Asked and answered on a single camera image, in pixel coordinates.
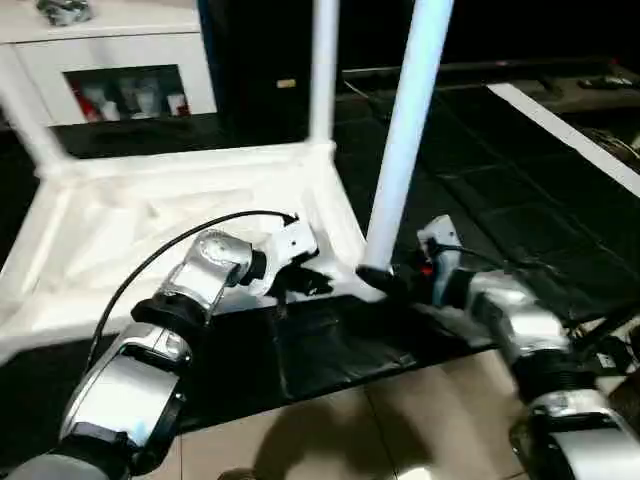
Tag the white plastic table leg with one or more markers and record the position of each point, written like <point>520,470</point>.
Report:
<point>410,125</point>
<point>30,115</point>
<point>322,70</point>

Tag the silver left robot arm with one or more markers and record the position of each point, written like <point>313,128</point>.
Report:
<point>200,280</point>

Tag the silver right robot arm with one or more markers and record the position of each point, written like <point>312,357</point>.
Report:
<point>525,320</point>

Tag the black mat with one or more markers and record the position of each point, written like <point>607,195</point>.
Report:
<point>500,200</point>

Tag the black stand leg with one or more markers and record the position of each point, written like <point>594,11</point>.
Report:
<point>605,327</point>

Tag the dark rounded foot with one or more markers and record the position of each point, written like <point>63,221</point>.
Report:
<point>237,474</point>

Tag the white flat board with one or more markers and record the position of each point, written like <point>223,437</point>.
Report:
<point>560,130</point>

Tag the grey floor box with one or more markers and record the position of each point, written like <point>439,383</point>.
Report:
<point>611,359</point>

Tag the short black bar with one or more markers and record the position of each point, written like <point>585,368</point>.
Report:
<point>547,83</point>

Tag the black box gold label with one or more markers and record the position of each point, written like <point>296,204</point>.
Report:
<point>255,50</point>

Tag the small black flat gadget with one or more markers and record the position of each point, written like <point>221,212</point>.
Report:
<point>605,81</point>

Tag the white cabinet glass doors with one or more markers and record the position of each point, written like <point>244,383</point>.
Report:
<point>125,50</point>

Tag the speckled ornament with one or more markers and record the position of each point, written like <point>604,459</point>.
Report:
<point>65,10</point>

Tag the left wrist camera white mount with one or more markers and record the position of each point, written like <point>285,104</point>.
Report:
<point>290,245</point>

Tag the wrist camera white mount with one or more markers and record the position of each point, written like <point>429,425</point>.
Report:
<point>442,240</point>
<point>290,245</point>

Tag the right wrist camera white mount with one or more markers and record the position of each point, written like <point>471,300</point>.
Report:
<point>442,240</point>

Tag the silver metal rail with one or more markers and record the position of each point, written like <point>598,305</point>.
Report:
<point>475,67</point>

